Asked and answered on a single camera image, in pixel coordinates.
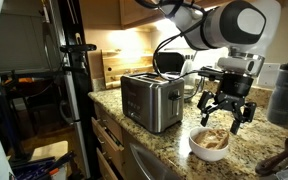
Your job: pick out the wooden drawer cabinet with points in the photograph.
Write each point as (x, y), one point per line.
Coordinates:
(109, 140)

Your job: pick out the black stereo camera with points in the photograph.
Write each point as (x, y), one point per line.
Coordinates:
(79, 48)

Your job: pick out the black vertical stand pole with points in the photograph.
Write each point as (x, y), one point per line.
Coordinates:
(75, 100)

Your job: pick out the white ceramic bowl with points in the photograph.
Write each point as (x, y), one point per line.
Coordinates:
(207, 155)

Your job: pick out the wooden cutting board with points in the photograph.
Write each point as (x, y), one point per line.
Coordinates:
(127, 66)

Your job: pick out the black orange bar clamp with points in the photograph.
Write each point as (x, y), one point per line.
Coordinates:
(57, 163)

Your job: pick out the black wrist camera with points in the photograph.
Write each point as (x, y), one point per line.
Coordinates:
(210, 73)

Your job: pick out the black countertop grill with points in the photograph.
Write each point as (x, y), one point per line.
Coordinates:
(167, 61)

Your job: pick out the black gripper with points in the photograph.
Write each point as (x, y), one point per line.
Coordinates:
(235, 86)

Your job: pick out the grey sports bottle black cap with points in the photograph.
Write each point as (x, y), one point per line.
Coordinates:
(284, 96)

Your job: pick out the white switch plate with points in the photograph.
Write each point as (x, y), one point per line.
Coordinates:
(272, 75)

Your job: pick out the light wooden stool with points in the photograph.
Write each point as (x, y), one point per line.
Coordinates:
(49, 150)

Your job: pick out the stainless steel two-slot toaster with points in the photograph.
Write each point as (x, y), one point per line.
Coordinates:
(150, 103)

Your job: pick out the under-cabinet light strip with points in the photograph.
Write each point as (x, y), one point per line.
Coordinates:
(165, 26)

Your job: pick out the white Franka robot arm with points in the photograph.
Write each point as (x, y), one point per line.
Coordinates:
(230, 23)

